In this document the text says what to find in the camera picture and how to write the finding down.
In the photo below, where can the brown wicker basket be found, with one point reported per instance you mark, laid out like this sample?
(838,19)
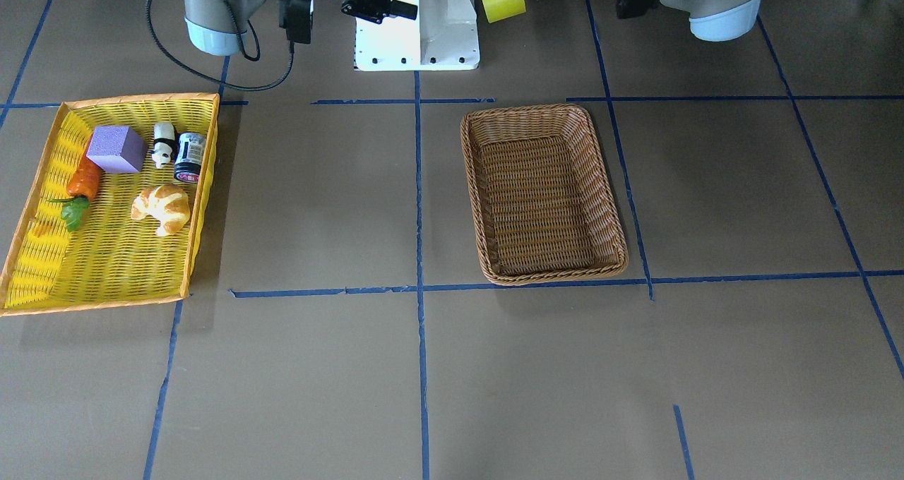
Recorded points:
(542,206)

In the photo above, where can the yellow woven plastic basket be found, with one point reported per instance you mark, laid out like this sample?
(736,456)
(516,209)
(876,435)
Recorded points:
(111,261)

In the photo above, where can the toy croissant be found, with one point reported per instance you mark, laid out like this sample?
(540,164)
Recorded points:
(167,203)

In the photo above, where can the purple foam cube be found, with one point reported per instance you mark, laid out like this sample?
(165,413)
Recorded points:
(117,149)

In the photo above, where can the toy carrot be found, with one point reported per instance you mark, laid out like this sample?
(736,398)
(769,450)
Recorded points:
(82,190)

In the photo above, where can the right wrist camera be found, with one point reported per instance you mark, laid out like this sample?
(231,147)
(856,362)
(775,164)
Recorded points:
(296,19)

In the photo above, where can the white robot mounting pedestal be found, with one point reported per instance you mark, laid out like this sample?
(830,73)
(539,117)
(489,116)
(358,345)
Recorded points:
(443,37)

